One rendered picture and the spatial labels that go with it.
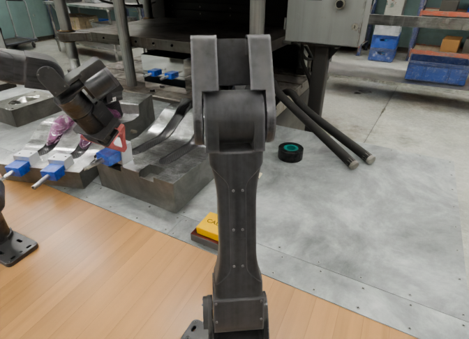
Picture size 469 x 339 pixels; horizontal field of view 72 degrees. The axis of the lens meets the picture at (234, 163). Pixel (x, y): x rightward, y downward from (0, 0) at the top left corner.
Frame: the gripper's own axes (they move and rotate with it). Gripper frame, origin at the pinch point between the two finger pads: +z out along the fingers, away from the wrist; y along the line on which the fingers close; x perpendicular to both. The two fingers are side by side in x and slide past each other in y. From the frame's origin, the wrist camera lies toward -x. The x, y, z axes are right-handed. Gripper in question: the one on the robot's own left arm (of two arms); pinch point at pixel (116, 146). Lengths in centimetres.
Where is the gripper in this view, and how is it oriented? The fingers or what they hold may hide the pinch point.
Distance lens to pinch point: 88.1
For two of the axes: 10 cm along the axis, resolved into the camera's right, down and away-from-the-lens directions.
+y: -8.8, -2.7, 3.9
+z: 2.2, 5.0, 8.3
